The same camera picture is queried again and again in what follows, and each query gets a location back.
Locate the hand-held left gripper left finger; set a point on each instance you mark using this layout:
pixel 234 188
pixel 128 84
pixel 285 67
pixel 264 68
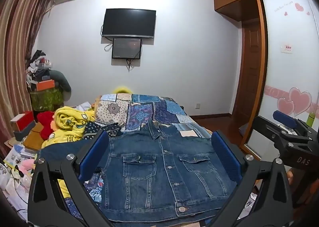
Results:
pixel 96 153

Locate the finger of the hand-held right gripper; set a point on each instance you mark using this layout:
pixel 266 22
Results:
pixel 284 117
pixel 268 127

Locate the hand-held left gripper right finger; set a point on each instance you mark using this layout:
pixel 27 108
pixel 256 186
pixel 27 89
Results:
pixel 225 154

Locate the blue denim jacket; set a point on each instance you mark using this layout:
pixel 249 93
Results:
pixel 149 167

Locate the navy patterned cloth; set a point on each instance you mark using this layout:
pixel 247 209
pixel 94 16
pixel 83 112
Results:
pixel 96 129

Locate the purple cloth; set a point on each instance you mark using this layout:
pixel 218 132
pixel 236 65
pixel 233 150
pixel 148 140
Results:
pixel 244 129

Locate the green bottle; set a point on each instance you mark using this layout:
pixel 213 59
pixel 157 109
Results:
pixel 311 118

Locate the light blue paisley sheet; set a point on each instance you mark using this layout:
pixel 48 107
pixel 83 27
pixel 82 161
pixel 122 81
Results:
pixel 96 188

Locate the yellow cartoon print blanket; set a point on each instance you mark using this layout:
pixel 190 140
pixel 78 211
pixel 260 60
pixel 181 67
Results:
pixel 67 122

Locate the white cloth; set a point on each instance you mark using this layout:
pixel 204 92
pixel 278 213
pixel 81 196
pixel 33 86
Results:
pixel 82 107

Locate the orange plush toy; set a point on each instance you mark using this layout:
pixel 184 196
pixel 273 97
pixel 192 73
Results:
pixel 96 102

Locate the wooden door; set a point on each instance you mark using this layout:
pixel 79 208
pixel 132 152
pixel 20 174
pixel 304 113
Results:
pixel 249 72

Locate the red plush toy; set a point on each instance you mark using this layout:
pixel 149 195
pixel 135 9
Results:
pixel 46 122

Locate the cardboard box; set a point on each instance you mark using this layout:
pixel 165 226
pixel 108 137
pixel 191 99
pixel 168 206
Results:
pixel 35 137

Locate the yellow plush toy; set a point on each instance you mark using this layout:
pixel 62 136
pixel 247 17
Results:
pixel 122 90

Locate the pink plush toy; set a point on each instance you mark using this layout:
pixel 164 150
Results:
pixel 27 165

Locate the white and red sticker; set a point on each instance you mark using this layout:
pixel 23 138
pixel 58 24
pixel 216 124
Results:
pixel 287 47

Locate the green patterned cloth cover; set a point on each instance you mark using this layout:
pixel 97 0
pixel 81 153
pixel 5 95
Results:
pixel 46 99

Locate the pile of papers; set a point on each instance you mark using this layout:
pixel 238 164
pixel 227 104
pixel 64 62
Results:
pixel 21 153

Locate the blue patchwork bedspread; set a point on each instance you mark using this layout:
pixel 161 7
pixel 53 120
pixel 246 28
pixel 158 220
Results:
pixel 164 109

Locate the red and grey box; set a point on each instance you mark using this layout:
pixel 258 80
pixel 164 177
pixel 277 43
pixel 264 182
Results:
pixel 22 122

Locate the dark green plush cushion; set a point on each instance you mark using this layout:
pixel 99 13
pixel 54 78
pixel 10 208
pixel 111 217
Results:
pixel 61 79

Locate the orange box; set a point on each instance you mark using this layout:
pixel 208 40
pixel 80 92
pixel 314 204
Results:
pixel 44 85

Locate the white plastic bag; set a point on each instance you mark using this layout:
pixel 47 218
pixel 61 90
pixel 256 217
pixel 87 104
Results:
pixel 13 189

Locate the small black monitor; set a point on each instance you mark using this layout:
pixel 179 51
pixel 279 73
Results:
pixel 126 48

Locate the brown striped curtain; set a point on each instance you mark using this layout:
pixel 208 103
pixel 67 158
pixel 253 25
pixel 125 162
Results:
pixel 17 49

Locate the black wall television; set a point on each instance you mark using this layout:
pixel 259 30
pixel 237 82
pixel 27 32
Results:
pixel 129 22

